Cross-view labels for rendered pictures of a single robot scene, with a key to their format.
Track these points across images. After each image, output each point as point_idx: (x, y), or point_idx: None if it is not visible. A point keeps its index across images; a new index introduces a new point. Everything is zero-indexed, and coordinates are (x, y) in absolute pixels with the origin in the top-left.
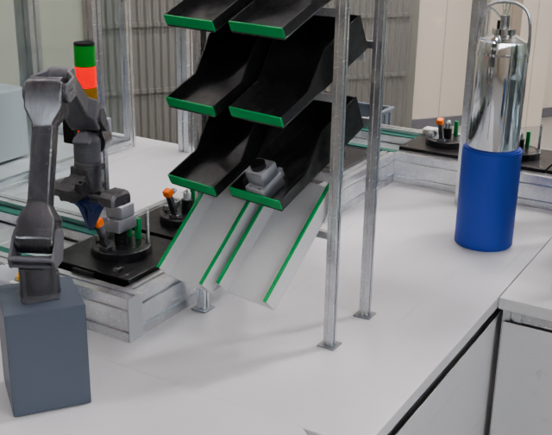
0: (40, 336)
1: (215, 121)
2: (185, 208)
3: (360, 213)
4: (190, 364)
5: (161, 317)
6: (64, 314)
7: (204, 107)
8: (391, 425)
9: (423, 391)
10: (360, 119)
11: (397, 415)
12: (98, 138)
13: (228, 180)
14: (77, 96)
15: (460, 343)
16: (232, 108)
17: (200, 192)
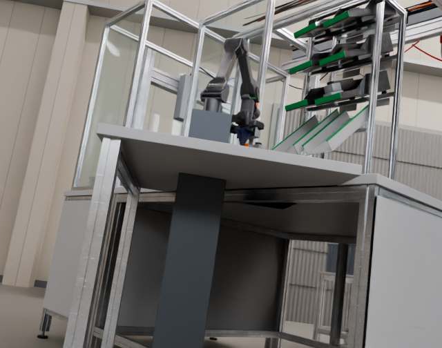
0: (207, 123)
1: (312, 94)
2: None
3: None
4: None
5: None
6: (220, 116)
7: (306, 62)
8: (398, 188)
9: (423, 200)
10: (389, 83)
11: (402, 187)
12: (253, 101)
13: (314, 101)
14: (247, 65)
15: None
16: (320, 60)
17: (300, 107)
